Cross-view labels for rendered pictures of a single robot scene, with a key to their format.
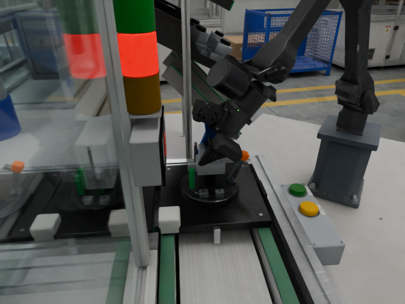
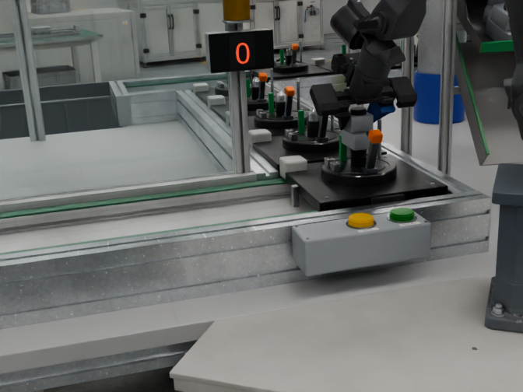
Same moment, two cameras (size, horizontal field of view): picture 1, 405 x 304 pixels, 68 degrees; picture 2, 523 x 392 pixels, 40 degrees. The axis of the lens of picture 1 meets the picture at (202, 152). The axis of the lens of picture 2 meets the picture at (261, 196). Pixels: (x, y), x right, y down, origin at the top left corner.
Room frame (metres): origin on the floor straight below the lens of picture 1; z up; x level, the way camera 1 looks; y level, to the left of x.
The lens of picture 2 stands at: (0.21, -1.27, 1.37)
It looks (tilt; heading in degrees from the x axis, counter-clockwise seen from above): 18 degrees down; 81
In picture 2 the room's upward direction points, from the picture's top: 3 degrees counter-clockwise
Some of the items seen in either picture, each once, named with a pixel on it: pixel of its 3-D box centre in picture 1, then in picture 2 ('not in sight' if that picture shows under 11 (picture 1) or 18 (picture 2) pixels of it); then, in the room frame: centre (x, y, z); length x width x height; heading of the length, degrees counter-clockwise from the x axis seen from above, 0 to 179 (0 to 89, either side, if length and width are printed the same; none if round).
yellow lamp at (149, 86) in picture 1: (141, 90); (236, 5); (0.39, 0.08, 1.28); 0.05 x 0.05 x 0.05
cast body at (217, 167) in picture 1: (205, 157); (356, 126); (0.59, -0.01, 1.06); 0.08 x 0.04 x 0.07; 96
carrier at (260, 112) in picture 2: not in sight; (281, 106); (0.54, 0.48, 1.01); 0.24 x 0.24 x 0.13; 5
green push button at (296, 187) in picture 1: (297, 190); (401, 217); (0.60, -0.23, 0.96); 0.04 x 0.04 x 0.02
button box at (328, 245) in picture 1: (306, 219); (361, 241); (0.53, -0.24, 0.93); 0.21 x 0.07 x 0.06; 5
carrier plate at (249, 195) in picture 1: (210, 192); (358, 180); (0.59, -0.02, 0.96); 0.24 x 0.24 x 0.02; 5
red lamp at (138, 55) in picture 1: (137, 52); not in sight; (0.39, 0.08, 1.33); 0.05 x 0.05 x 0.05
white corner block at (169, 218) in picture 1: (169, 219); (293, 168); (0.49, 0.07, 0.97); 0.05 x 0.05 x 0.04; 5
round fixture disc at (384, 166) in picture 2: (210, 186); (358, 170); (0.59, -0.02, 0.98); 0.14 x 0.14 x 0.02
